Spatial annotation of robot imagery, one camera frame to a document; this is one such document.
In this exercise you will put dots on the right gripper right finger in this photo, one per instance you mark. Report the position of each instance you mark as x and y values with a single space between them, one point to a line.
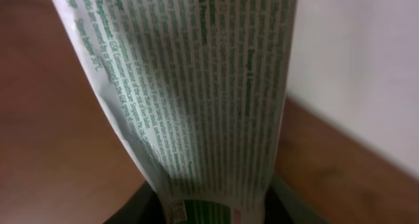
284 204

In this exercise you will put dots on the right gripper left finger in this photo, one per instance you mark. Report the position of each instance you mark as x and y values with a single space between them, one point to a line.
143 207

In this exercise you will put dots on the white green Panadol box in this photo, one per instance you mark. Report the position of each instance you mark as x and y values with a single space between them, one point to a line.
194 90

